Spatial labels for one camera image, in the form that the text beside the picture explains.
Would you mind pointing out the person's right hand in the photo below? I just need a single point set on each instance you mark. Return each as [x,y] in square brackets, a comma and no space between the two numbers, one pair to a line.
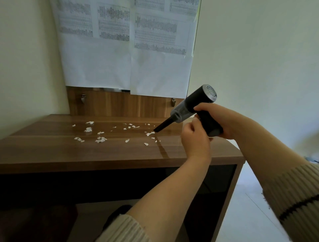
[226,119]

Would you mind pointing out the person's left hand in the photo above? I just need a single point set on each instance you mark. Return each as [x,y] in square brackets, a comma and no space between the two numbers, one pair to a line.
[196,144]

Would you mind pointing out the person's left thumb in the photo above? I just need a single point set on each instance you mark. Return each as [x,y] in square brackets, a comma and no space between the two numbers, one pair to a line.
[196,122]

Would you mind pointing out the person's right fingers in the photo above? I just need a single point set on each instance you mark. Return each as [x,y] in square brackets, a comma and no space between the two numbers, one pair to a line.
[203,107]

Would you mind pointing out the black grey handheld vacuum cleaner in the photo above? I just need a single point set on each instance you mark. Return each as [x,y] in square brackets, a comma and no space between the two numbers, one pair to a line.
[196,98]

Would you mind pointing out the person's right forearm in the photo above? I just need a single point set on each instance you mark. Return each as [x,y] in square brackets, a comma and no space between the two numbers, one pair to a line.
[264,154]

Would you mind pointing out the person's left forearm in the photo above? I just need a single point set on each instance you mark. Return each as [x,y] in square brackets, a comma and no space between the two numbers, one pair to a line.
[174,194]

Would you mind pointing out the metal mirror clip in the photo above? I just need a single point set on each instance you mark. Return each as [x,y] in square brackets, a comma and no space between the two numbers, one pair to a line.
[173,101]
[83,98]

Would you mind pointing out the white printed paper sheet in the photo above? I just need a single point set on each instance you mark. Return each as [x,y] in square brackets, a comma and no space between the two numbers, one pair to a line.
[99,62]
[162,72]

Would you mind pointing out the brown wooden back panel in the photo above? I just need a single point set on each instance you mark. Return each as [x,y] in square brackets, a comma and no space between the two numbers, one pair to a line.
[119,104]

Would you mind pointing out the scattered white paper scraps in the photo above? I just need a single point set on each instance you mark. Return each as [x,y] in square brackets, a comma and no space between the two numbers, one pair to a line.
[101,139]

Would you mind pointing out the cream knit sweater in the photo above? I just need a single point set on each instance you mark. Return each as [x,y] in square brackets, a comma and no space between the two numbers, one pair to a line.
[294,192]

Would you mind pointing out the brown wooden desk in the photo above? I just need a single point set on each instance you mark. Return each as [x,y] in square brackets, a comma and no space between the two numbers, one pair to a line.
[74,152]

